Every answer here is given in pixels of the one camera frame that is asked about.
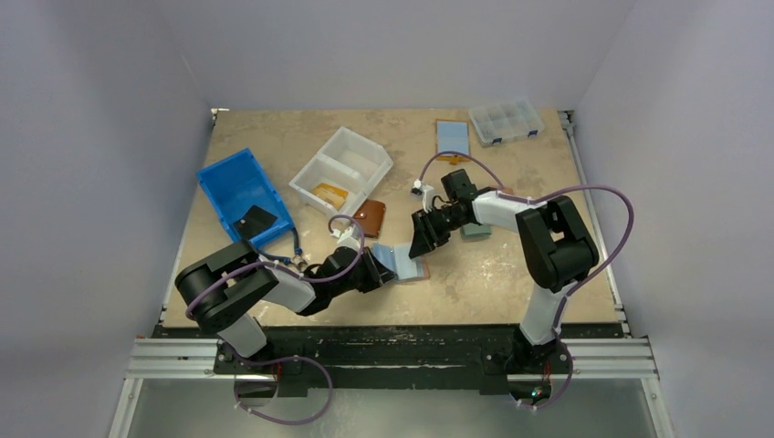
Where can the aluminium frame rail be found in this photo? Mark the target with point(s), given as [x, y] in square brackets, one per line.
[172, 390]

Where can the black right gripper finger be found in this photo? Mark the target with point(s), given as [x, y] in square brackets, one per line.
[419, 242]
[437, 234]

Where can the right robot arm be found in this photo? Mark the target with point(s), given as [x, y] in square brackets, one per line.
[557, 247]

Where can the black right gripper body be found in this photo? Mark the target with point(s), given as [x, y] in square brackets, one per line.
[429, 225]

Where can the black mounting base plate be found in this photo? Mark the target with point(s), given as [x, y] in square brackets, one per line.
[441, 357]

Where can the gold credit card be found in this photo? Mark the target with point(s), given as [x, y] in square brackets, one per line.
[330, 194]

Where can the brown leather card holder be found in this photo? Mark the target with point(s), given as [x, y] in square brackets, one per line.
[370, 217]

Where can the orange open card holder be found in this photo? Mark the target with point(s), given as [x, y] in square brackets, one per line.
[452, 141]

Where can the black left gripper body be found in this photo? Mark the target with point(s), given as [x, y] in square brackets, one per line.
[371, 269]

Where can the clear plastic organizer box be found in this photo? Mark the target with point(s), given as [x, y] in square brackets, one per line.
[500, 123]

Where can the white double compartment bin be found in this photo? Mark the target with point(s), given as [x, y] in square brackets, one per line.
[347, 161]

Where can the green card holder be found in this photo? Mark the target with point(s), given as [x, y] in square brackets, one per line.
[472, 232]

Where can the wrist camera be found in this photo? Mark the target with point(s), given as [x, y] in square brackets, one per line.
[349, 237]
[425, 192]

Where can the blue plastic bin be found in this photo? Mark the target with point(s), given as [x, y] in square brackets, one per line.
[236, 183]

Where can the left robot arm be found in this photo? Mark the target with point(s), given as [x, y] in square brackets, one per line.
[220, 289]

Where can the black card holder in bin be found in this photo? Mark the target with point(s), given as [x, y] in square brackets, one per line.
[254, 222]

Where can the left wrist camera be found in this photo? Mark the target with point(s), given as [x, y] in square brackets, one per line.
[349, 237]

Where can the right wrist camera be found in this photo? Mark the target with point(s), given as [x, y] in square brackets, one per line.
[425, 192]

